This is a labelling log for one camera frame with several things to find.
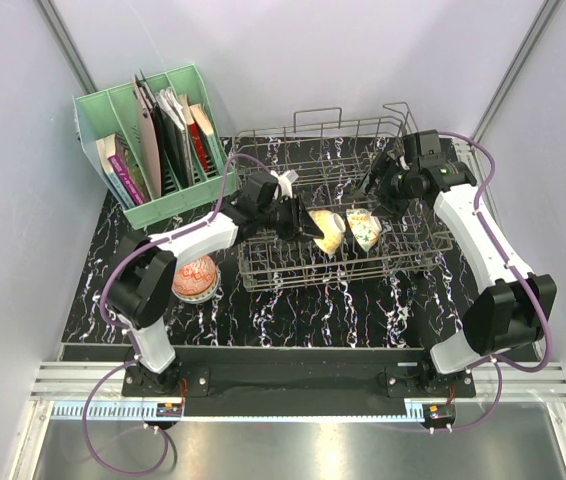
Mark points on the blue zigzag pattern bowl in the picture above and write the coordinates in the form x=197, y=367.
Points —
x=203, y=266

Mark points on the yellow checked bowl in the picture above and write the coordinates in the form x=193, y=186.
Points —
x=334, y=229

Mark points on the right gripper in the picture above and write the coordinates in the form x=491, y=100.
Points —
x=383, y=167

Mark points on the grey wire dish rack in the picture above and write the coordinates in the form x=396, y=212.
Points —
x=330, y=155

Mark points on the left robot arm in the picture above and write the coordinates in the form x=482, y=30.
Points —
x=137, y=293

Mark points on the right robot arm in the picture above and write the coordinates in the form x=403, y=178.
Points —
x=514, y=304

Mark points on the pink folder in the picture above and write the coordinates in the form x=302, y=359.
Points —
x=151, y=157

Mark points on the green file organizer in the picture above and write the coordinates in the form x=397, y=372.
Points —
x=107, y=124

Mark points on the white papers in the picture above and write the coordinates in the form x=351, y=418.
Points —
x=167, y=101

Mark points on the green floral bowl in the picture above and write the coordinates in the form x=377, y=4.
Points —
x=365, y=227

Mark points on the red book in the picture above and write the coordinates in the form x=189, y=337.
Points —
x=203, y=136

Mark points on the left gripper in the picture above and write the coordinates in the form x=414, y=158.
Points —
x=294, y=231

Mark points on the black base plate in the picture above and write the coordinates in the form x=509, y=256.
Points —
x=297, y=383

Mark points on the plain white bowl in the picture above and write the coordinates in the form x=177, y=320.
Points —
x=197, y=298

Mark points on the white bowl black stripes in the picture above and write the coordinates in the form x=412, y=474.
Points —
x=195, y=289

